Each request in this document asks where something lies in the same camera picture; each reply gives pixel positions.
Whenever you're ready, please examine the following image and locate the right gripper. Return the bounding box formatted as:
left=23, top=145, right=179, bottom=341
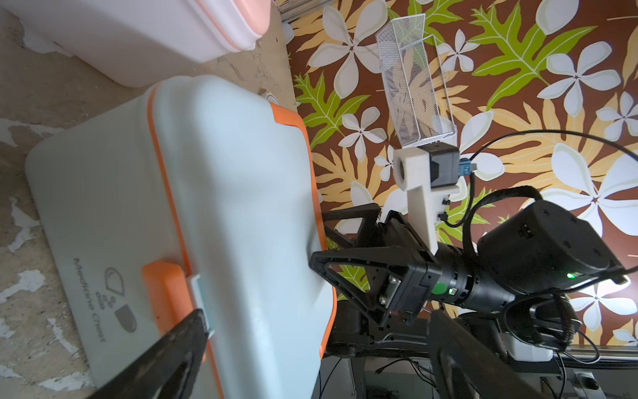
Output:
left=309, top=203, right=474, bottom=327

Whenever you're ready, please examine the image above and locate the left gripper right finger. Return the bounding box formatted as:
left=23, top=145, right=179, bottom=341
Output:
left=428, top=310, right=542, bottom=398

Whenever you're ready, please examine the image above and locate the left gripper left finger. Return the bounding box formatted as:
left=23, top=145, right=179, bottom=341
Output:
left=91, top=309, right=209, bottom=398

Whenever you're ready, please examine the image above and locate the blue orange first aid kit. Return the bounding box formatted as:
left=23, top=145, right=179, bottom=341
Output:
left=25, top=76, right=337, bottom=398

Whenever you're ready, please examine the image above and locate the white first aid kit box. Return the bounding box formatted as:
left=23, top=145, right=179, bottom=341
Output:
left=1, top=0, right=272, bottom=87

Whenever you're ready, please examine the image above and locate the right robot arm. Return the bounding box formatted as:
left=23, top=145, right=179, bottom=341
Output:
left=309, top=186, right=628, bottom=352

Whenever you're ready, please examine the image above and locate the white mesh basket right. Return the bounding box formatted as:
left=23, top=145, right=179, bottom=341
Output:
left=375, top=13, right=457, bottom=148

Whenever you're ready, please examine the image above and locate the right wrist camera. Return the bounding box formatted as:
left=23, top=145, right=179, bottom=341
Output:
left=394, top=141, right=476, bottom=254

